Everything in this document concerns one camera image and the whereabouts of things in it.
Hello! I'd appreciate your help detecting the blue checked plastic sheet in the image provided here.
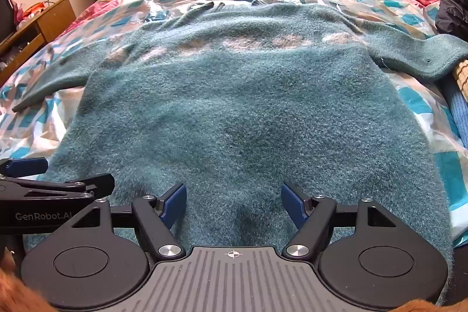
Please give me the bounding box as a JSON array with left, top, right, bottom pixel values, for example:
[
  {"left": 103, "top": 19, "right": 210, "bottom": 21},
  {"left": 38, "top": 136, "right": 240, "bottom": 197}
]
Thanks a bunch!
[{"left": 0, "top": 0, "right": 468, "bottom": 243}]

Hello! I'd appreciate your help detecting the orange plastic bag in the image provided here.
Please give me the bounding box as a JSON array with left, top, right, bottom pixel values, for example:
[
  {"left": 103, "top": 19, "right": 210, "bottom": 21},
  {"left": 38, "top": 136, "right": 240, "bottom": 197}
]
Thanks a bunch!
[{"left": 22, "top": 2, "right": 49, "bottom": 21}]

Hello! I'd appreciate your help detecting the teal towel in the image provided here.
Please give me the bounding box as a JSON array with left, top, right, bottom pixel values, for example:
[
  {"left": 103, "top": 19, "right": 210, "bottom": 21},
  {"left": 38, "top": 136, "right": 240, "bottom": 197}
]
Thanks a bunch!
[{"left": 13, "top": 1, "right": 468, "bottom": 306}]

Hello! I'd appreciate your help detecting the blue towel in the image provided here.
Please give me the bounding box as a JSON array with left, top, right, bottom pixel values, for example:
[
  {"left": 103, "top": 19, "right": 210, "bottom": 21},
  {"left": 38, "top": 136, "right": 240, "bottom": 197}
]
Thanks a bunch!
[{"left": 441, "top": 78, "right": 468, "bottom": 152}]

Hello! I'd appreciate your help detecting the beige checked cloth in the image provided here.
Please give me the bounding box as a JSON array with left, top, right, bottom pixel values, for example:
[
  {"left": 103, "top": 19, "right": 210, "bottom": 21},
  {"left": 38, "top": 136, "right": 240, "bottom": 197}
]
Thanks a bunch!
[{"left": 451, "top": 58, "right": 468, "bottom": 101}]

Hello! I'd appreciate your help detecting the wooden bedside table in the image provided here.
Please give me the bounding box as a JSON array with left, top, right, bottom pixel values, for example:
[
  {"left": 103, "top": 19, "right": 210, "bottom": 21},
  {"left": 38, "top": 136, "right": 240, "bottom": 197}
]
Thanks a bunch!
[{"left": 0, "top": 0, "right": 77, "bottom": 86}]

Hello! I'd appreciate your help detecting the black monitor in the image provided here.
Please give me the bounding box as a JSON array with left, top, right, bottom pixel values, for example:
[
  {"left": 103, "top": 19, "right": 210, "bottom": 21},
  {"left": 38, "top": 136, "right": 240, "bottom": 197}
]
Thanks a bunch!
[{"left": 0, "top": 0, "right": 17, "bottom": 44}]

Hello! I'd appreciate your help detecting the person's orange fuzzy clothing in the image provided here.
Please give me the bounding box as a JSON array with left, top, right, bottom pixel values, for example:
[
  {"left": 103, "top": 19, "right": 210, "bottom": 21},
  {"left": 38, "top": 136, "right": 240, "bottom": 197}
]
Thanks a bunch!
[{"left": 0, "top": 250, "right": 50, "bottom": 312}]

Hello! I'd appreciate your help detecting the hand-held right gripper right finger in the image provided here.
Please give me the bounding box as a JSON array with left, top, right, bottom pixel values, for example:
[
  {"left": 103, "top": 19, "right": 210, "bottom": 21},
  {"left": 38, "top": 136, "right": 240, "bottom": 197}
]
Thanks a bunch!
[{"left": 281, "top": 181, "right": 399, "bottom": 260}]

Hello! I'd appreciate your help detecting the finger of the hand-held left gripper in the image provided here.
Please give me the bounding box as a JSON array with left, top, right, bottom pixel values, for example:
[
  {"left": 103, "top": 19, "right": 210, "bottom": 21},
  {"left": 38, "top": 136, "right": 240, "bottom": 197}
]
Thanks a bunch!
[
  {"left": 0, "top": 172, "right": 115, "bottom": 203},
  {"left": 0, "top": 157, "right": 49, "bottom": 178}
]

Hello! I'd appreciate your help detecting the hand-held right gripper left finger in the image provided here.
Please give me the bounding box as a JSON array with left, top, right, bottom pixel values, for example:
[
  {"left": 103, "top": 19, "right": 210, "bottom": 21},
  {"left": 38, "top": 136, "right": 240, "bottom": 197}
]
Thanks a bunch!
[{"left": 69, "top": 182, "right": 188, "bottom": 261}]

